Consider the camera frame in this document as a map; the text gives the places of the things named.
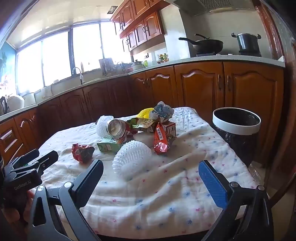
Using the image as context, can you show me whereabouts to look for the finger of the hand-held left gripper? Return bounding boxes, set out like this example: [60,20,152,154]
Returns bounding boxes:
[11,151,59,178]
[9,149,40,168]

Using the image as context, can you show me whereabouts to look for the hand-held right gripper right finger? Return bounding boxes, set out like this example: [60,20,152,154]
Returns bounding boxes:
[198,160,274,241]

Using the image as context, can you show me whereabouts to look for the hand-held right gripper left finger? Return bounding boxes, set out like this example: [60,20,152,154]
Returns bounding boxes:
[28,159,104,241]

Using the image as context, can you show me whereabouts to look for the green milk carton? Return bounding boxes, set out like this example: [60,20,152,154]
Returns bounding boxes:
[97,136,126,153]

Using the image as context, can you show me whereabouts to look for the white foam fruit net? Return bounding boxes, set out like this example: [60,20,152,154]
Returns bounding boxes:
[96,115,115,137]
[112,140,152,181]

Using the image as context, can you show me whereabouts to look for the black bin with white rim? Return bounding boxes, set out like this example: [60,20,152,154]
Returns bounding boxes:
[212,107,262,167]

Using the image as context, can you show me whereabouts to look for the brown drink carton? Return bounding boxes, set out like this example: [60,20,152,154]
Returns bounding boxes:
[162,122,177,141]

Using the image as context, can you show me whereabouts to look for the person's left hand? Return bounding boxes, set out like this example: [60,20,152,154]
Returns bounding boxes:
[0,190,36,232]

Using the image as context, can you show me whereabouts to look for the red crumpled snack wrapper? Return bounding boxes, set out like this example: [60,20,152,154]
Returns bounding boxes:
[72,143,95,164]

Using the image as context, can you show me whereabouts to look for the plastic wrapped stool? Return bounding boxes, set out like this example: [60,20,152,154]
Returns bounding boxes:
[248,162,264,186]

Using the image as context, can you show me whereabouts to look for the white countertop appliance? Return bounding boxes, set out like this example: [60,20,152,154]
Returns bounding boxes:
[6,95,25,110]

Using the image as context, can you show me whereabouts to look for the white plastic container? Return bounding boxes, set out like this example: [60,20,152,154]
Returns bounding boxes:
[23,92,36,107]

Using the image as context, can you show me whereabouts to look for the aluminium drink can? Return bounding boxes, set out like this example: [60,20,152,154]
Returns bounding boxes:
[106,118,130,139]

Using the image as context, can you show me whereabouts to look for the white floral printed tablecloth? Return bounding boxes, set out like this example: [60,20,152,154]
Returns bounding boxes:
[38,107,260,239]

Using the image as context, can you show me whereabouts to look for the red barcode snack wrapper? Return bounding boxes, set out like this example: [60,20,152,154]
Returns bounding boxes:
[154,122,170,155]

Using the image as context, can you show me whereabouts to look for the green and red wrapper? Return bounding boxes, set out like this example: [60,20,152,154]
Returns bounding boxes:
[126,116,160,135]

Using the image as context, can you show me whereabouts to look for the yellow foam fruit net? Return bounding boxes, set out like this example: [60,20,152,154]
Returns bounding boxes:
[138,108,154,119]

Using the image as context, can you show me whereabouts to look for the crumpled grey printed paper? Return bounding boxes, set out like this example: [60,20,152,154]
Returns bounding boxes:
[151,101,174,123]

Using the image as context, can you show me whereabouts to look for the curved metal faucet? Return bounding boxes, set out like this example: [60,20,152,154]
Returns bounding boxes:
[72,67,84,85]

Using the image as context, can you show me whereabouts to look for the wooden base cabinets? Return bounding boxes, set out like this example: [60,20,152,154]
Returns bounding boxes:
[0,61,285,163]

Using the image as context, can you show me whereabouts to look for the kitchen window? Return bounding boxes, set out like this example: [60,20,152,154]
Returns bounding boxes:
[16,22,132,93]

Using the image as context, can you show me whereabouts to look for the metal utensil rack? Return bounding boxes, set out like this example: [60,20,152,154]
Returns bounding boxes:
[99,58,114,76]

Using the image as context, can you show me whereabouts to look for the light stone kitchen countertop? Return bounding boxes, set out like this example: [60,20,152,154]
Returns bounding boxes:
[0,56,285,122]

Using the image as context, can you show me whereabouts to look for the gas stove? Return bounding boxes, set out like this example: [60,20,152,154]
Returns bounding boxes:
[195,50,263,58]

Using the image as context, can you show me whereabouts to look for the black wok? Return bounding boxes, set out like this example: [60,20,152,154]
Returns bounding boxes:
[179,34,224,55]

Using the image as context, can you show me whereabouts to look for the dark cooking pot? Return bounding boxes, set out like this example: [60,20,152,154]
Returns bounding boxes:
[231,32,262,52]

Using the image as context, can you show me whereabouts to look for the metal range hood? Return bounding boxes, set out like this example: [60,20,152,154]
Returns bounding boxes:
[172,0,232,16]

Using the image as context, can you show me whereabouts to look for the blue wall poster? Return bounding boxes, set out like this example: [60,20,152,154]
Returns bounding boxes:
[0,43,18,93]

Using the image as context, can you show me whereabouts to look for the wooden wall cabinets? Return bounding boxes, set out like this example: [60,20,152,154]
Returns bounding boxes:
[110,0,173,52]

